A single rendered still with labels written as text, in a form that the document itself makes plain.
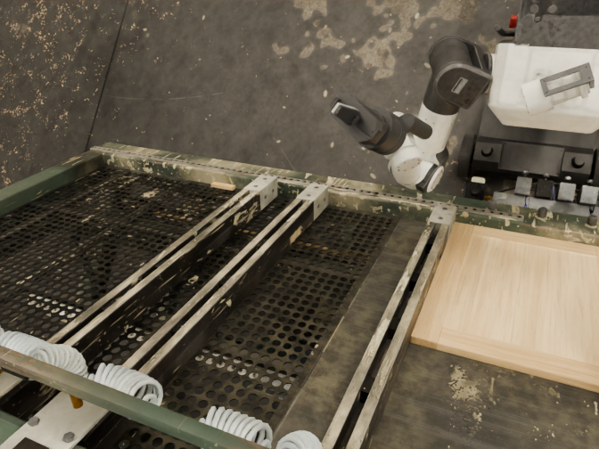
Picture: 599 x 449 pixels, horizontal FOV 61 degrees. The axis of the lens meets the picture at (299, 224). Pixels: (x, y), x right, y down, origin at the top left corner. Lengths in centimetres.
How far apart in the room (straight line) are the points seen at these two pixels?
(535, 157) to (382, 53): 97
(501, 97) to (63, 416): 106
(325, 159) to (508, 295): 159
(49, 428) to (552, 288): 112
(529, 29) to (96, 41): 303
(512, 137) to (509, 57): 121
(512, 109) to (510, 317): 47
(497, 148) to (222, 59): 166
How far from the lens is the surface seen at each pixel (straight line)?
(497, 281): 138
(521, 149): 239
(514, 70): 124
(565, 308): 134
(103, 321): 118
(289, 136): 282
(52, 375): 79
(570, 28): 125
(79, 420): 93
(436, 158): 137
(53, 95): 391
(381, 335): 106
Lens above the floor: 250
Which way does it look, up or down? 68 degrees down
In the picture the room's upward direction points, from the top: 69 degrees counter-clockwise
